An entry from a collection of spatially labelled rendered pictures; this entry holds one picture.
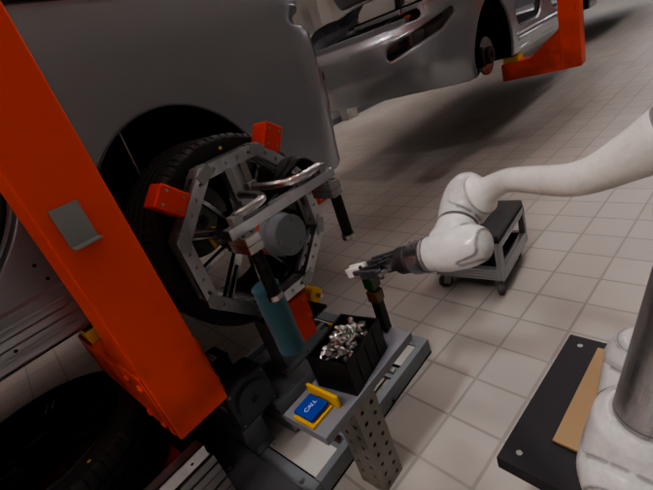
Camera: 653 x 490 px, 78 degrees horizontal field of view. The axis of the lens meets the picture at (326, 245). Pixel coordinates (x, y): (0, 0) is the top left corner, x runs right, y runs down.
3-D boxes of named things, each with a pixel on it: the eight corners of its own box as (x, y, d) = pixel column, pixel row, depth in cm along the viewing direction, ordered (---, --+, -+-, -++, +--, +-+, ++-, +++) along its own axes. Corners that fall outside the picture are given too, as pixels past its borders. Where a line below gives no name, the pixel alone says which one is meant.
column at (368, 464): (379, 455, 143) (345, 368, 126) (402, 468, 136) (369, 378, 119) (362, 479, 137) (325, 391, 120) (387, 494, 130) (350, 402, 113)
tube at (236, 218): (244, 198, 126) (230, 166, 122) (283, 197, 113) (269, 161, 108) (198, 225, 116) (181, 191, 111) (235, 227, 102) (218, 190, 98)
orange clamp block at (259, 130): (266, 155, 140) (268, 129, 140) (280, 153, 134) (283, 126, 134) (249, 150, 135) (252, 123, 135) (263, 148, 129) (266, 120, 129)
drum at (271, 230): (273, 239, 143) (257, 203, 138) (314, 243, 128) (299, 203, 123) (243, 260, 135) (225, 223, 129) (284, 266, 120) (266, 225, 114)
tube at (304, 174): (287, 173, 138) (276, 143, 134) (327, 170, 124) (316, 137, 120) (249, 195, 127) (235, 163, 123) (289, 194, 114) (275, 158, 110)
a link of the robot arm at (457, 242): (437, 283, 101) (447, 243, 108) (498, 274, 90) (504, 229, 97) (413, 258, 96) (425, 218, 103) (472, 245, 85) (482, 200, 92)
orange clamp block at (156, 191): (179, 194, 118) (149, 183, 112) (191, 193, 113) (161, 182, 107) (172, 217, 117) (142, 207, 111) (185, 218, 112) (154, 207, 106)
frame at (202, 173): (326, 258, 163) (279, 126, 141) (338, 259, 159) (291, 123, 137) (221, 344, 131) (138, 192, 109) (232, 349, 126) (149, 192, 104)
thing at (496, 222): (506, 298, 195) (497, 238, 181) (437, 290, 219) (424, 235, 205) (530, 253, 222) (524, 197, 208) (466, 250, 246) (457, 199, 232)
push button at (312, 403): (312, 398, 114) (309, 392, 113) (329, 406, 109) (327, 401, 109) (295, 416, 110) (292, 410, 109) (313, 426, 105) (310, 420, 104)
